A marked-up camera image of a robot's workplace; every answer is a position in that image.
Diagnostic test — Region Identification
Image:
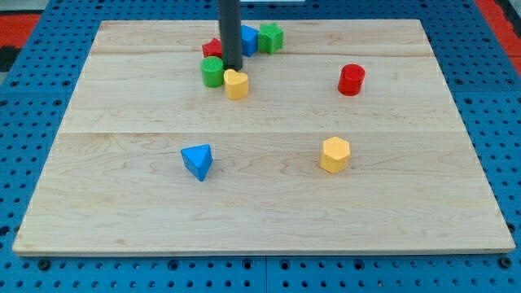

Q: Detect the yellow hexagon block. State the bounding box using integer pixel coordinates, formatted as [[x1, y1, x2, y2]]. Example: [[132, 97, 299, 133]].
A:
[[319, 137, 351, 173]]

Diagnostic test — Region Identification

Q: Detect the green cylinder block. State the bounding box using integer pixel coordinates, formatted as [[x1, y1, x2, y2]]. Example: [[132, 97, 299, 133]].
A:
[[200, 56, 224, 88]]

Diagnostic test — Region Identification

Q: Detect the green star block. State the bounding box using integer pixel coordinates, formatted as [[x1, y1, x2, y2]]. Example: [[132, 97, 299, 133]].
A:
[[257, 23, 284, 54]]

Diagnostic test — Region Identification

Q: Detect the blue cube block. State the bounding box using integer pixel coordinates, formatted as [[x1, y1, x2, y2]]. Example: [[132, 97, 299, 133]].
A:
[[241, 24, 259, 57]]

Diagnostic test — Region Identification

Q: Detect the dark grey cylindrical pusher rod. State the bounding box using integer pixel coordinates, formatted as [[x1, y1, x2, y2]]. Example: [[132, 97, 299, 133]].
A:
[[217, 0, 243, 71]]

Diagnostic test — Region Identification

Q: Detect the red cylinder block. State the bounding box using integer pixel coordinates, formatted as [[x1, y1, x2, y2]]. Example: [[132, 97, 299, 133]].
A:
[[337, 63, 366, 96]]

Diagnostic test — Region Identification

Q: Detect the light wooden board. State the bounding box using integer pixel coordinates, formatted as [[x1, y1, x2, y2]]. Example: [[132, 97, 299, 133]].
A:
[[13, 20, 515, 256]]

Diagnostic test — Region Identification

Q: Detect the yellow heart block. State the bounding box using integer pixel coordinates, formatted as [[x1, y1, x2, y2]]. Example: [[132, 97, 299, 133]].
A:
[[223, 69, 249, 100]]

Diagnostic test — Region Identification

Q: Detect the red star block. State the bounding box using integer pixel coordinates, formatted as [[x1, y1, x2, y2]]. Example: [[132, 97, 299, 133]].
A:
[[202, 38, 222, 59]]

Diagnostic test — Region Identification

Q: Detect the blue triangle block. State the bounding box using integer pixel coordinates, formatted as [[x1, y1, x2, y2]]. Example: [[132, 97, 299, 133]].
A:
[[181, 144, 212, 181]]

